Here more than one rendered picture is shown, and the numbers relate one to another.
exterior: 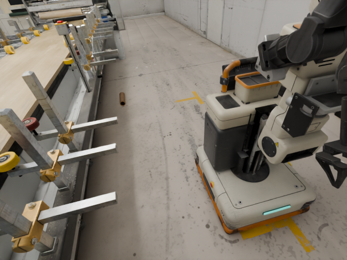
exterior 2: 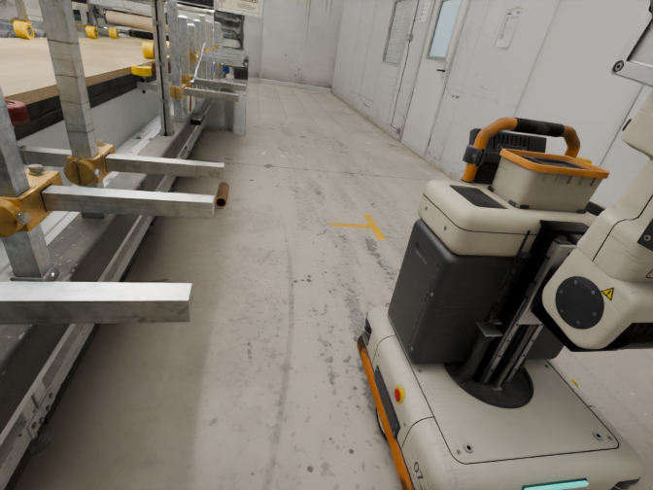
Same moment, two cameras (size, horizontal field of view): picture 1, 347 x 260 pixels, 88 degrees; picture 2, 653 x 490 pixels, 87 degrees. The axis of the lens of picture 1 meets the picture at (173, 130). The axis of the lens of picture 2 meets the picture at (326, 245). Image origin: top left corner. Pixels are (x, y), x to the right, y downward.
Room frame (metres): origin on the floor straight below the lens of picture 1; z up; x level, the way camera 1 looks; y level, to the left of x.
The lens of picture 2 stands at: (0.04, 0.11, 1.09)
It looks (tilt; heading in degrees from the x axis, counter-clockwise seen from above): 29 degrees down; 355
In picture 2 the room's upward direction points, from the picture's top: 10 degrees clockwise
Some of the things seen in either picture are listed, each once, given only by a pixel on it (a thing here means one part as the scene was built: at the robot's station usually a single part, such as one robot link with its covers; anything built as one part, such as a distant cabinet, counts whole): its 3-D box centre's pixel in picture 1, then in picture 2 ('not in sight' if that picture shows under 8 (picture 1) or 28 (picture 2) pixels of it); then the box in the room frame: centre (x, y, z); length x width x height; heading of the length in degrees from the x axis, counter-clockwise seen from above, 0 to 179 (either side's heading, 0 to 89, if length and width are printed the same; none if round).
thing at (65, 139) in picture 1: (67, 132); (91, 163); (0.76, 0.57, 0.81); 0.14 x 0.06 x 0.05; 10
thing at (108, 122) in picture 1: (77, 128); (120, 163); (0.79, 0.52, 0.81); 0.43 x 0.03 x 0.04; 100
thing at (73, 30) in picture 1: (82, 54); (175, 64); (1.72, 0.74, 0.93); 0.04 x 0.04 x 0.48; 10
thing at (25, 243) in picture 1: (31, 225); not in sight; (0.27, 0.48, 0.83); 0.14 x 0.06 x 0.05; 10
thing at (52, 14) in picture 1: (72, 12); (170, 27); (4.43, 1.79, 1.05); 1.43 x 0.12 x 0.12; 100
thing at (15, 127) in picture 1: (44, 161); (2, 171); (0.49, 0.52, 0.88); 0.04 x 0.04 x 0.48; 10
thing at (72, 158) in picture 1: (65, 159); (66, 199); (0.54, 0.48, 0.83); 0.43 x 0.03 x 0.04; 100
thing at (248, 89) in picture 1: (256, 86); (543, 180); (0.92, -0.51, 0.87); 0.23 x 0.15 x 0.11; 99
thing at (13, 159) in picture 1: (12, 167); not in sight; (0.50, 0.67, 0.85); 0.08 x 0.08 x 0.11
